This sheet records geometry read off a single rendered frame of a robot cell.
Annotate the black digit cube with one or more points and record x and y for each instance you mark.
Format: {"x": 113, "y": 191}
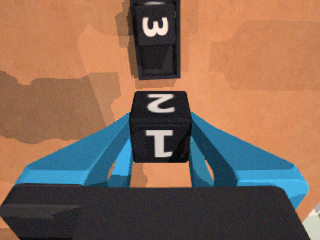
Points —
{"x": 155, "y": 23}
{"x": 160, "y": 127}

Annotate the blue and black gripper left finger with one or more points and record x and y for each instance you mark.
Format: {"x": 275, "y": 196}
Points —
{"x": 88, "y": 161}

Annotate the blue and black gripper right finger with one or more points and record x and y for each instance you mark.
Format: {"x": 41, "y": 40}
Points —
{"x": 235, "y": 162}

